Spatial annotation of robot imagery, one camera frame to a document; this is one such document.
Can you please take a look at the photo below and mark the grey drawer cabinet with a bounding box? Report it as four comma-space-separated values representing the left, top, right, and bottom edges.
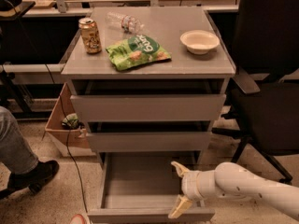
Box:
62, 7, 235, 163

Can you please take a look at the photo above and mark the cardboard box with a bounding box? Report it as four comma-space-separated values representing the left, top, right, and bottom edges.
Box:
45, 83, 93, 157

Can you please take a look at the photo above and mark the grey top drawer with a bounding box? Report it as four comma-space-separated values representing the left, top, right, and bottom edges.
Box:
68, 79, 225, 122

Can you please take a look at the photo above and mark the clear plastic water bottle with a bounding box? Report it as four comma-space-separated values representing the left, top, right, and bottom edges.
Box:
106, 12, 144, 34

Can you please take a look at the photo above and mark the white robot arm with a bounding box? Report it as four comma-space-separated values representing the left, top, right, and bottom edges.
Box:
168, 161, 299, 220

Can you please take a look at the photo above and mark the black office chair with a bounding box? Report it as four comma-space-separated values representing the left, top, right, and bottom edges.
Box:
213, 0, 299, 184

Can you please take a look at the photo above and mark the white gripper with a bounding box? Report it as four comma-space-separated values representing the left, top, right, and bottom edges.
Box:
168, 161, 216, 219

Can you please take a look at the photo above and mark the grey middle drawer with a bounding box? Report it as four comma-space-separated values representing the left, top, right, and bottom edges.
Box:
87, 121, 211, 152

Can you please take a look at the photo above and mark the gold soda can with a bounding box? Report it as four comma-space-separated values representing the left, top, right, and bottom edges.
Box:
78, 18, 102, 54

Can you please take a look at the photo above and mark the green chip bag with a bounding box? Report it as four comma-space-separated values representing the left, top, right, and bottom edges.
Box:
106, 35, 171, 71

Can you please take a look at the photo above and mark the grey bottom drawer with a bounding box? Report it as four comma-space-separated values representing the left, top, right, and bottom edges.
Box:
86, 150, 216, 224

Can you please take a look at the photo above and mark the white paper bowl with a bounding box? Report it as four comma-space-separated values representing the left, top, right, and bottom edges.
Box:
180, 30, 220, 55

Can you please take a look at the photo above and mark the black floor cable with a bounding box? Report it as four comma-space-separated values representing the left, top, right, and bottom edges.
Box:
43, 63, 89, 213

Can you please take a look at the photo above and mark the grey drawer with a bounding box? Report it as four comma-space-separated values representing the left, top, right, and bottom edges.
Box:
87, 121, 211, 152
86, 150, 216, 224
68, 79, 225, 122

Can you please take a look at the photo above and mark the black shoe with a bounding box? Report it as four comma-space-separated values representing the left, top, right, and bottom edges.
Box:
0, 160, 59, 199

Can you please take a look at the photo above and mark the person's jeans leg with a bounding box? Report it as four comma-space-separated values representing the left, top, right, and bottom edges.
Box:
0, 106, 38, 175

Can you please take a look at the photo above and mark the green item in box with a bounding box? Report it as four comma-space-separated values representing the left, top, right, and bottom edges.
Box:
62, 113, 84, 130

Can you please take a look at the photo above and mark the red white shoe tip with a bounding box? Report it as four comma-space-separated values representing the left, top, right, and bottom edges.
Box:
69, 214, 89, 224

